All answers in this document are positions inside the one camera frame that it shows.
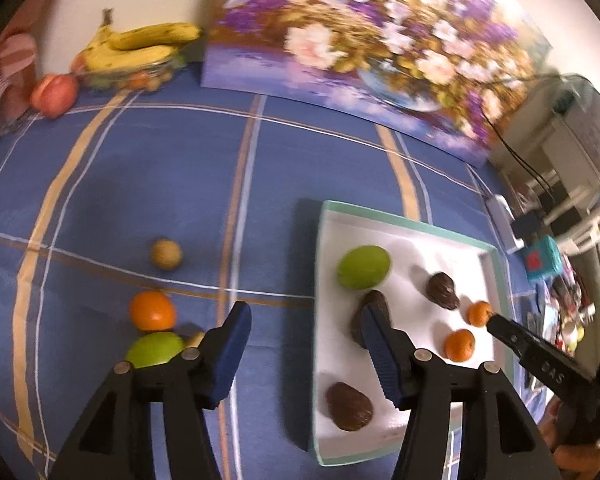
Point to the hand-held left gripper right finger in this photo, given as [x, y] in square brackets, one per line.
[380, 350]

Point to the white power strip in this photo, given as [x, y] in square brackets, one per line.
[500, 215]

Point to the person's right hand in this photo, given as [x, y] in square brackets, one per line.
[580, 460]

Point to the glass bowl of small fruits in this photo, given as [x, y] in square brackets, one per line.
[129, 77]

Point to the floral painting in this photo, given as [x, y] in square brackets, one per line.
[380, 60]

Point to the small yellow-brown fruit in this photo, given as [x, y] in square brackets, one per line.
[165, 254]
[194, 340]

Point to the small green apple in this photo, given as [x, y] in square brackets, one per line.
[152, 350]

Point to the red peach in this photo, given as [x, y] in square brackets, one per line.
[54, 96]

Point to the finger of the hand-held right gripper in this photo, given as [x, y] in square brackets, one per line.
[515, 340]

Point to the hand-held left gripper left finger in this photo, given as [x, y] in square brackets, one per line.
[229, 350]

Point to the blue plaid tablecloth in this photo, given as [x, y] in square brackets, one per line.
[129, 185]

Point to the black charger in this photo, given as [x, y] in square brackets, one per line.
[526, 226]

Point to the large green mango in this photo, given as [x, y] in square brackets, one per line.
[364, 266]

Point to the orange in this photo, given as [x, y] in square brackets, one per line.
[460, 345]
[479, 314]
[152, 310]

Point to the teal toy box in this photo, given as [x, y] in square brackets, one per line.
[542, 260]

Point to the dark brown fruit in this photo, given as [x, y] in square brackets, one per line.
[362, 330]
[350, 406]
[442, 290]

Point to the pile of small items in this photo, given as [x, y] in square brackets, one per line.
[575, 310]

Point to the banana bunch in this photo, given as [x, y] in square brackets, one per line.
[139, 45]

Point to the white paper sheet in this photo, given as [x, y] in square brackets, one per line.
[595, 135]

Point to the white tray with teal rim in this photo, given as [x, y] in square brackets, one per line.
[420, 255]

